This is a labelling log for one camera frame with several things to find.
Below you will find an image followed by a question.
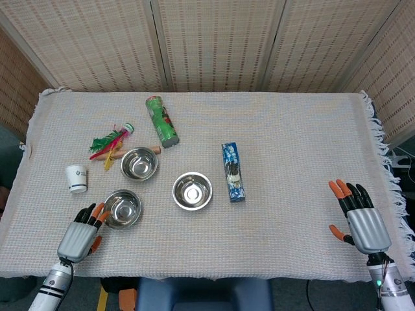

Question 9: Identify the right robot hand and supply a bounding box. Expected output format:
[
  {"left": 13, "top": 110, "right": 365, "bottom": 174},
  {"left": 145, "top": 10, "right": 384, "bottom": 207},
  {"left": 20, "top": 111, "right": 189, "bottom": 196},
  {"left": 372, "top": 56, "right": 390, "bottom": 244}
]
[{"left": 328, "top": 179, "right": 392, "bottom": 255}]

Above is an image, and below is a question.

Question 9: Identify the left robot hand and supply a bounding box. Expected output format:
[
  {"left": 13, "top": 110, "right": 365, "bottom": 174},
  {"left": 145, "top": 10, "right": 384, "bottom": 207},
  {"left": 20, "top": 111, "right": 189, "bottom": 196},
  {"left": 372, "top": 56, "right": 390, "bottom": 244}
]
[{"left": 57, "top": 202, "right": 111, "bottom": 263}]

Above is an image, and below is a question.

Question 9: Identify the small metal bowl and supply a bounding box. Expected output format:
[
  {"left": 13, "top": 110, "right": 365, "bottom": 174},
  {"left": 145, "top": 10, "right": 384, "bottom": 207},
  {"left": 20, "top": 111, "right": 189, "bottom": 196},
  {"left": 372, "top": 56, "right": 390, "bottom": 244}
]
[
  {"left": 102, "top": 189, "right": 143, "bottom": 230},
  {"left": 172, "top": 171, "right": 213, "bottom": 212},
  {"left": 120, "top": 147, "right": 159, "bottom": 182}
]

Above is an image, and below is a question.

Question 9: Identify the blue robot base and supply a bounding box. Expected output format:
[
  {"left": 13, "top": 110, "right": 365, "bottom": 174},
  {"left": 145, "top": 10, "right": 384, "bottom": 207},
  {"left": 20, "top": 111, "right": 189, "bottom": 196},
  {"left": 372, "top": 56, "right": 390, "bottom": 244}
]
[{"left": 136, "top": 277, "right": 275, "bottom": 311}]

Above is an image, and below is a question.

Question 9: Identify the white paper cup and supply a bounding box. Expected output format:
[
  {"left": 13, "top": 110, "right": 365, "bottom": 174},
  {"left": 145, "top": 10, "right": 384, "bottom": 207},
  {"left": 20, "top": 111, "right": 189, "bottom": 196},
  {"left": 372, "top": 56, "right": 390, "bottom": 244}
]
[{"left": 65, "top": 165, "right": 89, "bottom": 194}]

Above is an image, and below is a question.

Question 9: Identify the orange block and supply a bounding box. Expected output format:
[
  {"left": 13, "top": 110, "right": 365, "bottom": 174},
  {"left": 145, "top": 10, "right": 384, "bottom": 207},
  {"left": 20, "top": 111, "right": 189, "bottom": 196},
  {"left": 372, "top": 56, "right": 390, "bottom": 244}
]
[{"left": 118, "top": 288, "right": 137, "bottom": 311}]

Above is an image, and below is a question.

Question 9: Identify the colourful feather shuttlecock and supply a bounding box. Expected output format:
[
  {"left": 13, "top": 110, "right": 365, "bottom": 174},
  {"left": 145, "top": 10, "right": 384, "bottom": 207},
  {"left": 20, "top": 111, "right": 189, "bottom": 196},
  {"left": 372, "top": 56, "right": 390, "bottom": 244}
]
[{"left": 89, "top": 122, "right": 135, "bottom": 171}]

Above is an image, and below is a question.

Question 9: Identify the wooden rolling stick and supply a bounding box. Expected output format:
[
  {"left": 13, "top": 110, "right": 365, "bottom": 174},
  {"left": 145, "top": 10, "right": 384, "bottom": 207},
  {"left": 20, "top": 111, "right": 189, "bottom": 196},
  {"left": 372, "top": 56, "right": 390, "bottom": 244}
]
[{"left": 93, "top": 146, "right": 161, "bottom": 162}]

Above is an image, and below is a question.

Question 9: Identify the beige woven tablecloth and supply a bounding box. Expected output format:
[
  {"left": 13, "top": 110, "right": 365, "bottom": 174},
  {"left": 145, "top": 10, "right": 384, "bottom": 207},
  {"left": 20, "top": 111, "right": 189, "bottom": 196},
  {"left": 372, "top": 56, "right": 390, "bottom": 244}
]
[{"left": 0, "top": 87, "right": 415, "bottom": 282}]

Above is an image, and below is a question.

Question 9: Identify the green chips can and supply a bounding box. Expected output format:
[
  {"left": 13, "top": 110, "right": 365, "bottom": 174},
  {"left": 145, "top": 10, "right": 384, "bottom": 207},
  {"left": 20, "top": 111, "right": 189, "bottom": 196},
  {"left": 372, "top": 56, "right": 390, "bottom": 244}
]
[{"left": 145, "top": 95, "right": 180, "bottom": 149}]

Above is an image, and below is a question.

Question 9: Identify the blue cookie package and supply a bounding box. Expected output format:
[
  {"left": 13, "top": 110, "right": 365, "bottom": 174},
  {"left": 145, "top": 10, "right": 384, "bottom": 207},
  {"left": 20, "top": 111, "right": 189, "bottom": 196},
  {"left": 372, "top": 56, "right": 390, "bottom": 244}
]
[{"left": 221, "top": 142, "right": 246, "bottom": 203}]

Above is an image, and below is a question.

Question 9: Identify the woven bamboo screen panel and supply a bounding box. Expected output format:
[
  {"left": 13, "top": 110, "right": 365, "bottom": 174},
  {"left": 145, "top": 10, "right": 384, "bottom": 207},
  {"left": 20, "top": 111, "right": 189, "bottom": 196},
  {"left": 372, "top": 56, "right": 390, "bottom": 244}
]
[
  {"left": 0, "top": 29, "right": 59, "bottom": 140},
  {"left": 262, "top": 0, "right": 409, "bottom": 93},
  {"left": 150, "top": 0, "right": 286, "bottom": 93},
  {"left": 340, "top": 0, "right": 415, "bottom": 146},
  {"left": 0, "top": 0, "right": 172, "bottom": 93}
]

